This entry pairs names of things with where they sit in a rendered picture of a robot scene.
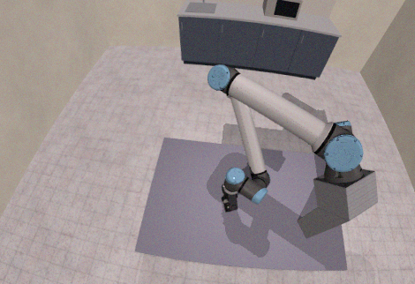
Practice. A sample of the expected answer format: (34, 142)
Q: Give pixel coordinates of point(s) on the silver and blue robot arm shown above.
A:
(341, 150)

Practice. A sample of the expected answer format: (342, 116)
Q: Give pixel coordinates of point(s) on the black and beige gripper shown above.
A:
(225, 196)

